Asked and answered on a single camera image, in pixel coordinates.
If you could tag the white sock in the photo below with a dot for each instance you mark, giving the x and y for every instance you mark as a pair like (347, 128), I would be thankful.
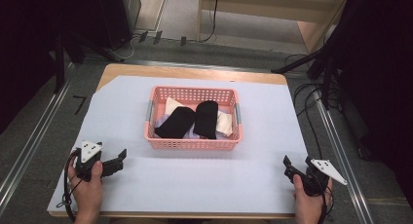
(225, 123)
(171, 105)

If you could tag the pale table sheet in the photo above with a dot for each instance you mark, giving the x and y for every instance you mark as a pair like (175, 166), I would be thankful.
(195, 178)

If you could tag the black sock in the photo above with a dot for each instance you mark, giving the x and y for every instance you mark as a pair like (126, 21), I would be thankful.
(206, 120)
(177, 123)

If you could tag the person's left hand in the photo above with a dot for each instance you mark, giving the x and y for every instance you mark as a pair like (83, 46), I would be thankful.
(87, 194)

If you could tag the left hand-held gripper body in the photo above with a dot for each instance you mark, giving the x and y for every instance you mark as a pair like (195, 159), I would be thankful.
(87, 152)

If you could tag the pink plastic basket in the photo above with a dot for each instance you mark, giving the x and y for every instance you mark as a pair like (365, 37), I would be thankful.
(191, 144)

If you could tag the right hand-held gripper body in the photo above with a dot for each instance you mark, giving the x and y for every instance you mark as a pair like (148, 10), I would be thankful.
(316, 177)

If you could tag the black tripod stand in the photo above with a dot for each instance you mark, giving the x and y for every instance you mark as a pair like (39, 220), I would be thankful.
(60, 61)
(328, 65)

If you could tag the dark cabinet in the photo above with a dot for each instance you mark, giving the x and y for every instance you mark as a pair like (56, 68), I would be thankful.
(120, 16)

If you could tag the metal floor rail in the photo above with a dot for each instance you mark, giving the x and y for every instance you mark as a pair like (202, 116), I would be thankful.
(32, 146)
(195, 66)
(344, 165)

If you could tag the lavender cloth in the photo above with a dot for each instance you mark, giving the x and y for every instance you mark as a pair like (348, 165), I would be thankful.
(190, 135)

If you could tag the dark curtain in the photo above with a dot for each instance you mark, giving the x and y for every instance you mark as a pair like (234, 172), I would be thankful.
(22, 48)
(383, 87)

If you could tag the wooden shelf unit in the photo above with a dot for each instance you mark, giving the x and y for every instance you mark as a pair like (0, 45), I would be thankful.
(259, 18)

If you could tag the person's right hand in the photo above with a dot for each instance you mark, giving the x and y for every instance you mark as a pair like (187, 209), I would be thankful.
(310, 206)

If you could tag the small black floor bracket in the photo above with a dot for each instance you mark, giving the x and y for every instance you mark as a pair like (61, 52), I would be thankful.
(183, 41)
(157, 37)
(143, 36)

